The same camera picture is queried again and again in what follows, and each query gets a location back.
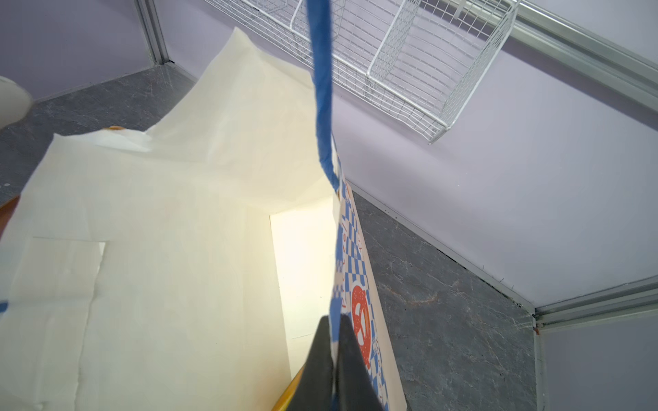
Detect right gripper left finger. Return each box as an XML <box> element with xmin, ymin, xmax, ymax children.
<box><xmin>287</xmin><ymin>316</ymin><xmax>333</xmax><ymax>411</ymax></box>

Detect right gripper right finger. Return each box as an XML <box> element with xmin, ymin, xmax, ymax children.
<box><xmin>335</xmin><ymin>314</ymin><xmax>383</xmax><ymax>411</ymax></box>

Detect orange croissant bread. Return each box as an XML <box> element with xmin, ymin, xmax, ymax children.
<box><xmin>272</xmin><ymin>375</ymin><xmax>300</xmax><ymax>411</ymax></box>

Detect blue checkered paper bag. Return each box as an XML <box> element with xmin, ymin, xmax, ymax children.
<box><xmin>1</xmin><ymin>1</ymin><xmax>408</xmax><ymax>410</ymax></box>

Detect metal tongs with white tips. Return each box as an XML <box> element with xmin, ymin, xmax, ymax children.
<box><xmin>0</xmin><ymin>76</ymin><xmax>34</xmax><ymax>129</ymax></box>

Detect brown plastic tray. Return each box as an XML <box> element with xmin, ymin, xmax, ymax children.
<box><xmin>0</xmin><ymin>195</ymin><xmax>20</xmax><ymax>236</ymax></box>

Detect white wire shelf basket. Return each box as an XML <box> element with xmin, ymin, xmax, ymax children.
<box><xmin>202</xmin><ymin>0</ymin><xmax>521</xmax><ymax>145</ymax></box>

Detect aluminium frame post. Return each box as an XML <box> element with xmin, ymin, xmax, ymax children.
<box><xmin>135</xmin><ymin>0</ymin><xmax>171</xmax><ymax>65</ymax></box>

